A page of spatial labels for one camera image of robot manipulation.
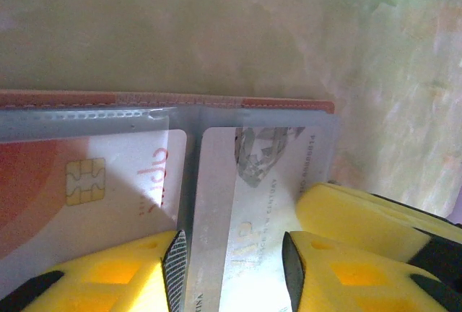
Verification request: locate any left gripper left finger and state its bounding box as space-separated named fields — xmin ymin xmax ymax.
xmin=0 ymin=230 xmax=188 ymax=312

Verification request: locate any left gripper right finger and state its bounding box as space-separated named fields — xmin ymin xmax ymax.
xmin=281 ymin=231 xmax=462 ymax=312

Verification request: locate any silver VIP card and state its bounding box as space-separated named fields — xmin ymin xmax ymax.
xmin=183 ymin=125 xmax=328 ymax=312

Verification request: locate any red white packet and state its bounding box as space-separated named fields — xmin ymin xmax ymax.
xmin=0 ymin=89 xmax=343 ymax=291

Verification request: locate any red white chip card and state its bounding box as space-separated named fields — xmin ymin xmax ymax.
xmin=0 ymin=129 xmax=188 ymax=273

